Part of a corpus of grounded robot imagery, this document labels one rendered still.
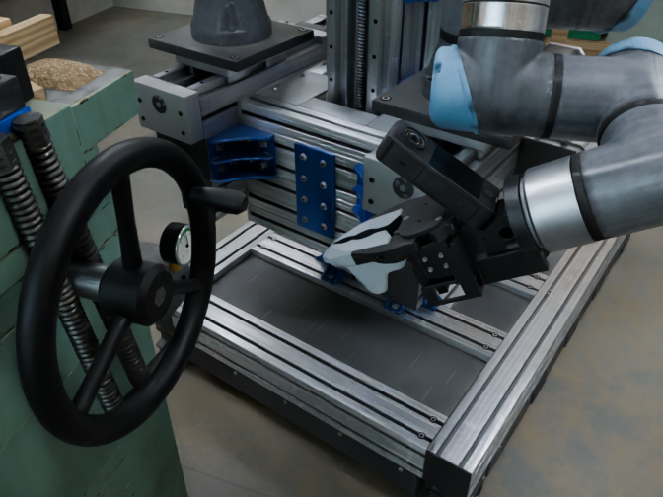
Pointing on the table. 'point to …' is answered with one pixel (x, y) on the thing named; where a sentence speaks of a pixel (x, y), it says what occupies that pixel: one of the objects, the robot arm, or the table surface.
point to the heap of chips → (61, 73)
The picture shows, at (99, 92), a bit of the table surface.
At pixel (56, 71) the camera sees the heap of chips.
